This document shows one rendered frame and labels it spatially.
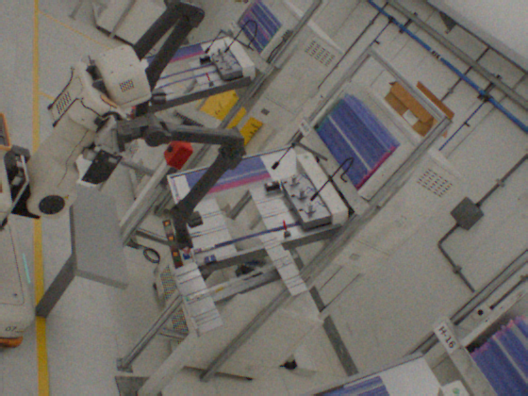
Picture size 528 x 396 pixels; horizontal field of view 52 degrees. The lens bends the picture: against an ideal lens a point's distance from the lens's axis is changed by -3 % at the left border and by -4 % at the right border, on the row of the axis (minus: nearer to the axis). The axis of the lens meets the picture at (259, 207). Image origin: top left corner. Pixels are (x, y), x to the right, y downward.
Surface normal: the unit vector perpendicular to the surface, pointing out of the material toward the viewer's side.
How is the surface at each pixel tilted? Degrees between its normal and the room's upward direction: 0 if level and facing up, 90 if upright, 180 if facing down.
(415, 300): 89
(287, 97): 90
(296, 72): 90
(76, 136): 90
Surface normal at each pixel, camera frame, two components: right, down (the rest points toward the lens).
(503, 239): -0.74, -0.32
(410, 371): -0.09, -0.73
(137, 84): 0.42, 0.67
